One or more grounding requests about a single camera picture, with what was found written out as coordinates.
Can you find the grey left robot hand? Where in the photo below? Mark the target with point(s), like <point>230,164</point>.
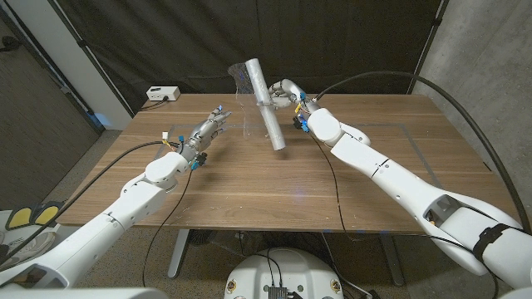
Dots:
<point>203,135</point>

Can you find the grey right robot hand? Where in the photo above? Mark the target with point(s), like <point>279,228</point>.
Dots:
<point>289,93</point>

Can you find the plastic wrap roll tube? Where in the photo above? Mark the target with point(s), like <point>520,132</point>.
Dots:
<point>270,120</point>

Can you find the clear plastic wrap sheet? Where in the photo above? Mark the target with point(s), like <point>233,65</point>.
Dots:
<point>241,79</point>

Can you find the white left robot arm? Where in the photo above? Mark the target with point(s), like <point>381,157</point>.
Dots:
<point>124,207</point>

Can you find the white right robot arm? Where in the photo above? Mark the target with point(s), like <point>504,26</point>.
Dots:
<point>395,174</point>

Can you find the white power box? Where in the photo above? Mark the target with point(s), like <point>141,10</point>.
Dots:
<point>163,93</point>

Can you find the black backdrop curtain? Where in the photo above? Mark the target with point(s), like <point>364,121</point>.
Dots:
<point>166,41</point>

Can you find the white table leg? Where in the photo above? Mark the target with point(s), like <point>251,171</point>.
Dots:
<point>178,253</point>

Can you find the black backdrop stand pole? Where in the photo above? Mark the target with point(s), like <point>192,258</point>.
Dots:
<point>428,45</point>
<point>95,62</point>

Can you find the white robot torso base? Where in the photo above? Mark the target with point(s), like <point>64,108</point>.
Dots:
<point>287,270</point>

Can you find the yellow black foot pad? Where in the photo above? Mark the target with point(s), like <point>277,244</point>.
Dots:
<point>47,212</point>
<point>18,218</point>

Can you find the grey table leg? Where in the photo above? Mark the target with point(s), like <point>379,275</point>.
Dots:
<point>392,261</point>

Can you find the grey sneaker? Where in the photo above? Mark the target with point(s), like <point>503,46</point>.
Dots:
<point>25,245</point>

